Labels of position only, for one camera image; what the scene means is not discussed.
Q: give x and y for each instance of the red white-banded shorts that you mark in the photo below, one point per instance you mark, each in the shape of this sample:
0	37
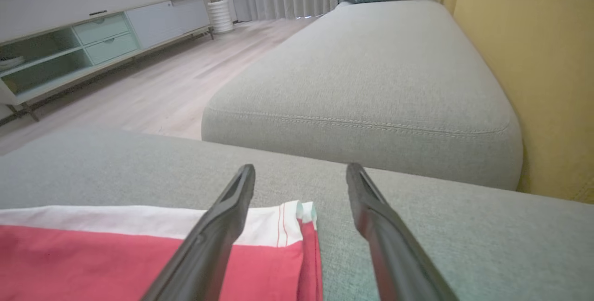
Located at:
69	264

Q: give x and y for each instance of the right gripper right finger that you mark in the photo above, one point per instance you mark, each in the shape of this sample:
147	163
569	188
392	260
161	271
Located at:
394	254

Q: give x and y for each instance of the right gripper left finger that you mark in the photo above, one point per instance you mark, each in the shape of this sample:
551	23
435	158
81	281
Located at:
209	254

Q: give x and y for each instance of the white ribbed floor vase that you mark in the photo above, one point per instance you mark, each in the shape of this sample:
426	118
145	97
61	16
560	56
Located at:
220	16

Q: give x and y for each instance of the grey sofa seat cushion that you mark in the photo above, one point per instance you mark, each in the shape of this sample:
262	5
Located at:
371	83

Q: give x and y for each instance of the grey and mint TV cabinet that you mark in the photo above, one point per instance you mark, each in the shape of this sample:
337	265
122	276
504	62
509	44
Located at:
153	22

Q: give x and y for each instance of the large grey fabric sofa seat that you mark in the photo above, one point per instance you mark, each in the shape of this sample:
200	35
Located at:
464	245

